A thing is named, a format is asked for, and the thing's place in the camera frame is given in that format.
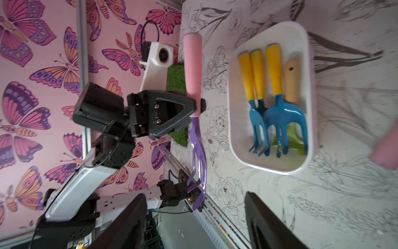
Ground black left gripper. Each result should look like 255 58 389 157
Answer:
127 90 206 138

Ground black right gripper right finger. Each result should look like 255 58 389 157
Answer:
245 192 307 249

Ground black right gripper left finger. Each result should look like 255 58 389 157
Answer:
89 194 147 249

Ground purple rake pink handle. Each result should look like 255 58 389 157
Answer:
183 33 207 211

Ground green rake wooden handle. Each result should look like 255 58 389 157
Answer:
285 59 305 156

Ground blue rake yellow handle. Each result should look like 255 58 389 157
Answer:
265 43 308 155
250 49 270 156
238 52 264 154

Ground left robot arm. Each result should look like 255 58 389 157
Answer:
30 83 206 249

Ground white storage tray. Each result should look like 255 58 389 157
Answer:
228 21 318 175

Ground green artificial grass mat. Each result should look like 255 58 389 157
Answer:
166 62 191 147

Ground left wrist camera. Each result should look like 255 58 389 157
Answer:
140 41 174 91

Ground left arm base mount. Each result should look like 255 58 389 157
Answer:
157 179 201 209

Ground aluminium cage frame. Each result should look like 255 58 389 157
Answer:
76 0 91 159

